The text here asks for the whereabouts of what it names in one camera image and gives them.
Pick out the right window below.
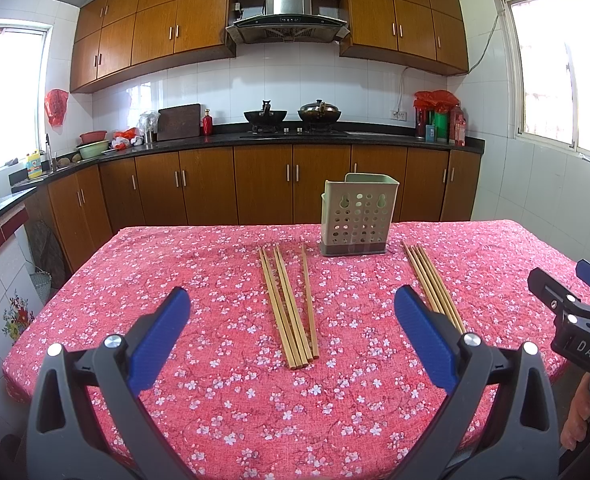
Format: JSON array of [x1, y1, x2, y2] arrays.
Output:
[[498, 0, 590, 162]]

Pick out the yellow detergent bottle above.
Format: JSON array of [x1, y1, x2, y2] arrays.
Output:
[[26, 151, 42, 180]]

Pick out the red floral tablecloth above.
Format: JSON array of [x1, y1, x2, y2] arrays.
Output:
[[2, 220, 590, 479]]

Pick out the steel range hood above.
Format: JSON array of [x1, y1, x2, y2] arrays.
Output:
[[225, 0, 349, 44]]

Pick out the red bottle on counter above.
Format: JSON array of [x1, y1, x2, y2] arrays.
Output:
[[202, 108, 214, 136]]

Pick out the wooden chopstick group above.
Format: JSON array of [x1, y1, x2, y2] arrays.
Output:
[[259, 248, 297, 370], [273, 246, 312, 366], [412, 244, 464, 334], [407, 245, 460, 334], [263, 249, 301, 370], [402, 244, 440, 313], [415, 246, 465, 334]]

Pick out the person's right hand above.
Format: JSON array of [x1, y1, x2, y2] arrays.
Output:
[[560, 373, 590, 451]]

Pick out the green bowl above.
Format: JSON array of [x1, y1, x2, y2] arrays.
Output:
[[77, 140, 110, 159]]

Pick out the green perforated utensil holder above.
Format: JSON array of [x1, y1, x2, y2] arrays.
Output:
[[319, 172, 399, 257]]

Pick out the lower wooden base cabinets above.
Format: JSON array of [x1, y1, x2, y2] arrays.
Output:
[[25, 144, 482, 274]]

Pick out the red bag covered containers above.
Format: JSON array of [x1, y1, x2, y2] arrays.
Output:
[[413, 90, 467, 146]]

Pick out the window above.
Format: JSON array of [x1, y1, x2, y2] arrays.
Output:
[[0, 20, 51, 168], [498, 0, 590, 162]]

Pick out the left window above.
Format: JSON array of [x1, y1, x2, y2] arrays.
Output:
[[0, 20, 51, 168]]

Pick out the black countertop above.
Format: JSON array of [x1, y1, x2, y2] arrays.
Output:
[[0, 120, 486, 236]]

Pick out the pink bowl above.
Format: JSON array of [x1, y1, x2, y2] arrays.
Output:
[[79, 130, 106, 144]]

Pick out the upper wooden wall cabinets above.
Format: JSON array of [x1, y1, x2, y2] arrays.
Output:
[[70, 0, 468, 93]]

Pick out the red plastic bag on wall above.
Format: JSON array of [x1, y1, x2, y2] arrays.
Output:
[[45, 89, 68, 128]]

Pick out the black wok left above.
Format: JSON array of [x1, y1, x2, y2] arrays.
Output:
[[244, 100, 287, 131]]

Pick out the black wok with lid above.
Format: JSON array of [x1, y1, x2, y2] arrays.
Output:
[[298, 99, 342, 129]]

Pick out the dark wooden cutting board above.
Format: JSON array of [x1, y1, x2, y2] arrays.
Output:
[[157, 103, 201, 142]]

